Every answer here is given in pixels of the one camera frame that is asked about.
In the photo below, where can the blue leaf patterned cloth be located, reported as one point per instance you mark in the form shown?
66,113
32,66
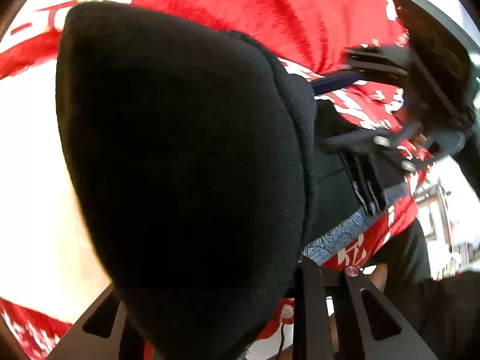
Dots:
337,232

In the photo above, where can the white cloth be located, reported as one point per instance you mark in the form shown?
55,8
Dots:
33,195

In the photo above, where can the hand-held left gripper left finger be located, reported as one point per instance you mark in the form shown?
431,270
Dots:
67,348

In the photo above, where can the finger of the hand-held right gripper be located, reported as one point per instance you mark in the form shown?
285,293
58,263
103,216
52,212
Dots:
375,62
356,144

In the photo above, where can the person's black trousers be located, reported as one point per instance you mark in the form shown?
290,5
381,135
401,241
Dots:
446,315

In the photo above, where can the cluttered shelf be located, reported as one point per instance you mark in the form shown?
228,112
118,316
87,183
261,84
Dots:
438,213

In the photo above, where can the red printed blanket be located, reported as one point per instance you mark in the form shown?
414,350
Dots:
262,7

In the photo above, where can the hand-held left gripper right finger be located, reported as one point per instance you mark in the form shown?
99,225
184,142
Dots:
313,307

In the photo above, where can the black pants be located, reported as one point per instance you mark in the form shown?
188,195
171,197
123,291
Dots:
180,157

